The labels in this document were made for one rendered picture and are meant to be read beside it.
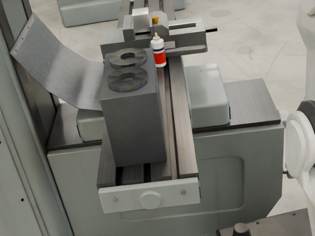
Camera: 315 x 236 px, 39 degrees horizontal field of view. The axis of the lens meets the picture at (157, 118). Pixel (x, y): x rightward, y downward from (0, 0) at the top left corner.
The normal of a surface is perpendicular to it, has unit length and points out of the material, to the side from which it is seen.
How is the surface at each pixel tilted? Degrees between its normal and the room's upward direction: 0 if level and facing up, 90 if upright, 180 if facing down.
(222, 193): 90
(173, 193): 90
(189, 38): 90
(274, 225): 0
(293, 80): 0
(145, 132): 90
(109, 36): 0
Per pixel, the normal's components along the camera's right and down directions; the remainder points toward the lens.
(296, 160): -0.97, 0.21
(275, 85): -0.13, -0.82
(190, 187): 0.02, 0.56
